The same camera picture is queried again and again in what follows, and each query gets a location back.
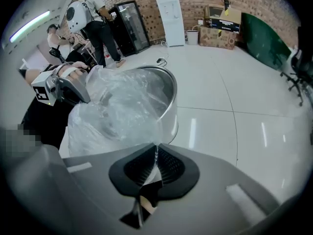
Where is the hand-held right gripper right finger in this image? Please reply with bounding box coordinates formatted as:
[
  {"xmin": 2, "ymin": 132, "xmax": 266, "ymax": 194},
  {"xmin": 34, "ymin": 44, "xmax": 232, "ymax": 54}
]
[{"xmin": 144, "ymin": 143, "xmax": 279, "ymax": 235}]

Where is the silver metal wastebasket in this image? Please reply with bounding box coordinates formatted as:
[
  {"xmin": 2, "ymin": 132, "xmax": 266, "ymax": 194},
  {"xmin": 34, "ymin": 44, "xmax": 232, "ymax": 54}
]
[{"xmin": 97, "ymin": 65, "xmax": 179, "ymax": 144}]

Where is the clear plastic trash bag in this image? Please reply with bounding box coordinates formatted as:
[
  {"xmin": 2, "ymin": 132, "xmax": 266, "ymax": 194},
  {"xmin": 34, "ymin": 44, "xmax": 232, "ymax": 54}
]
[{"xmin": 67, "ymin": 66, "xmax": 172, "ymax": 187}]

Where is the printed brown cardboard box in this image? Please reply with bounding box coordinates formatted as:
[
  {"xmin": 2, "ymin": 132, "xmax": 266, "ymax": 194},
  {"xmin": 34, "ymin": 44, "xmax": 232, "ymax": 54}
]
[{"xmin": 198, "ymin": 26, "xmax": 237, "ymax": 50}]

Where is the person's left forearm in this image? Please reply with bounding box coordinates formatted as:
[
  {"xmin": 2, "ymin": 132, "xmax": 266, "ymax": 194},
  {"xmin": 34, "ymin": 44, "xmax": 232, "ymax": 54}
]
[{"xmin": 24, "ymin": 69, "xmax": 48, "ymax": 84}]

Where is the person's black shirt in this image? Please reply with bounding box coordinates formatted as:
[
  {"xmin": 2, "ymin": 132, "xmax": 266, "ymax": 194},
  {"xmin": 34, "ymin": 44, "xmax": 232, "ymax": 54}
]
[{"xmin": 21, "ymin": 95, "xmax": 74, "ymax": 150}]

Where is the small white bin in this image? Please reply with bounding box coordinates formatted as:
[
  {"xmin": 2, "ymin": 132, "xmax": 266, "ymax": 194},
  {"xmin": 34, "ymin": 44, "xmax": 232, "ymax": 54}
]
[{"xmin": 186, "ymin": 30, "xmax": 199, "ymax": 46}]

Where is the black office chair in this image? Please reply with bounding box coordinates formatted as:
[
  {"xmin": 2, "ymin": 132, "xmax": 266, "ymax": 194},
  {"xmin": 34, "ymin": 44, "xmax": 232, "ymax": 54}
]
[{"xmin": 280, "ymin": 25, "xmax": 313, "ymax": 107}]

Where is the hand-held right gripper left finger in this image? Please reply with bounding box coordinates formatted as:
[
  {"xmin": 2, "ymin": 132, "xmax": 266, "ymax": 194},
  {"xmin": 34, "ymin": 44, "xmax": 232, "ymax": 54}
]
[{"xmin": 63, "ymin": 142, "xmax": 157, "ymax": 235}]

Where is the white water dispenser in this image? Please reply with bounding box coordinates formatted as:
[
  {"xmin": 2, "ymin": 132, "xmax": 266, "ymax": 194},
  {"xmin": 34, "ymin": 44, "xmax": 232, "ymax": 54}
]
[{"xmin": 156, "ymin": 0, "xmax": 186, "ymax": 47}]

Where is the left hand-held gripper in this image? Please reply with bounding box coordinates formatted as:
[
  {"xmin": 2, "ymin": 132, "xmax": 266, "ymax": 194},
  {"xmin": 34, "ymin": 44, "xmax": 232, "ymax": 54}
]
[{"xmin": 31, "ymin": 69, "xmax": 91, "ymax": 107}]

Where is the long ceiling light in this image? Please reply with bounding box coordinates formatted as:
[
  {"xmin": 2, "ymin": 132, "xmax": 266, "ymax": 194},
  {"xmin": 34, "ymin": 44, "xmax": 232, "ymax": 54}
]
[{"xmin": 9, "ymin": 10, "xmax": 51, "ymax": 43}]

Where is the plain brown cardboard box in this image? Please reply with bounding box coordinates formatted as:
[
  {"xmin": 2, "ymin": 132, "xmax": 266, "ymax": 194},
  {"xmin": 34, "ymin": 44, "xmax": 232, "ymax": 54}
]
[{"xmin": 204, "ymin": 5, "xmax": 242, "ymax": 24}]

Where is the white round backpack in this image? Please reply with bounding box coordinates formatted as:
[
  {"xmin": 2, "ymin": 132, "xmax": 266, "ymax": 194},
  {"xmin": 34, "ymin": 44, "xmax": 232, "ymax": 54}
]
[{"xmin": 66, "ymin": 0, "xmax": 92, "ymax": 33}]

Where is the black flat box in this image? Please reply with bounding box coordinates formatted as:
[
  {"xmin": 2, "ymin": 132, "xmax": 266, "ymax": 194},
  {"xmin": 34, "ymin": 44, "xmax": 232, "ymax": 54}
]
[{"xmin": 210, "ymin": 18, "xmax": 242, "ymax": 34}]

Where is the dark green board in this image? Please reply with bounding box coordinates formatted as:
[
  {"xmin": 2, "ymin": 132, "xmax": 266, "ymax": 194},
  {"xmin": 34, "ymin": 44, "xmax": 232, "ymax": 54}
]
[{"xmin": 241, "ymin": 12, "xmax": 293, "ymax": 71}]

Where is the person's left hand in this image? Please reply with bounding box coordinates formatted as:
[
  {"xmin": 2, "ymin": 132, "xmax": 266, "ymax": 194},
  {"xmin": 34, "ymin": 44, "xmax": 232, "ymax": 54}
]
[{"xmin": 56, "ymin": 61, "xmax": 88, "ymax": 83}]

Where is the black glass-door fridge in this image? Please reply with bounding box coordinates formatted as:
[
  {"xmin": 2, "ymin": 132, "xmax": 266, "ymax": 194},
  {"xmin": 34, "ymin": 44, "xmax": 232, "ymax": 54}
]
[{"xmin": 107, "ymin": 0, "xmax": 151, "ymax": 57}]

